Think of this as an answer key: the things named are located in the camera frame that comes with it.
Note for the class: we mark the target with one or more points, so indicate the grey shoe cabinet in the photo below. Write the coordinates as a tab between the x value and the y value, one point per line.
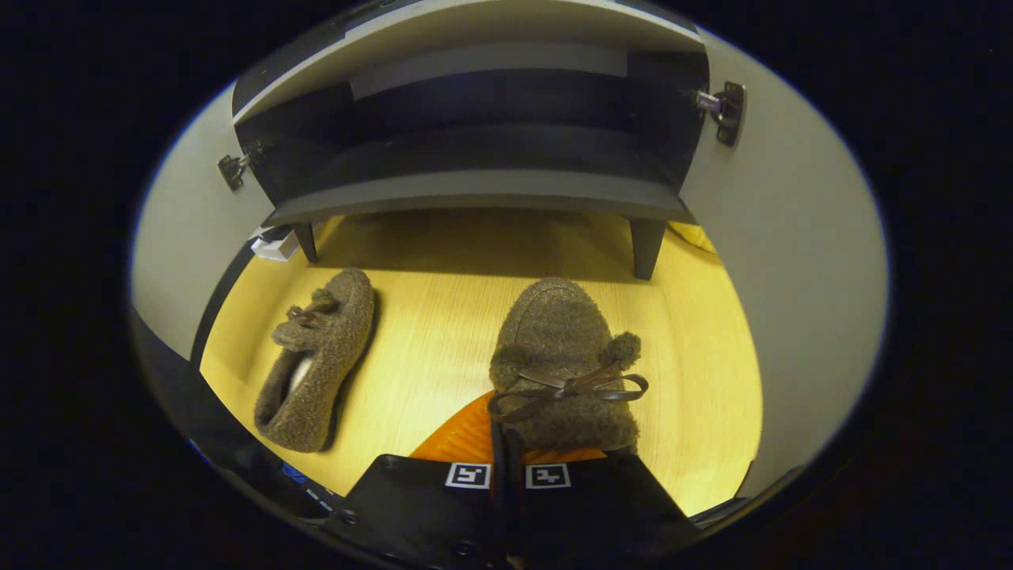
475	190

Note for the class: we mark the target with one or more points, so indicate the metal door hinge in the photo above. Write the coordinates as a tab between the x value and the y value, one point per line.
726	111
232	169

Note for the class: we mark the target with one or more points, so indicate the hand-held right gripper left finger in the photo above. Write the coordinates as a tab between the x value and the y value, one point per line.
411	507

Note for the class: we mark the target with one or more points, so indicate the brown fuzzy shoe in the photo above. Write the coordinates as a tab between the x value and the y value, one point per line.
332	348
554	332

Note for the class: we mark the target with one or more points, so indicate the grey shoe cabinet door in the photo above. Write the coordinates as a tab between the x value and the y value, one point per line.
791	277
182	237

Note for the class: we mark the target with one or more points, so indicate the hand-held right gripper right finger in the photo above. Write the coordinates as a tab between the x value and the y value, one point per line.
601	507

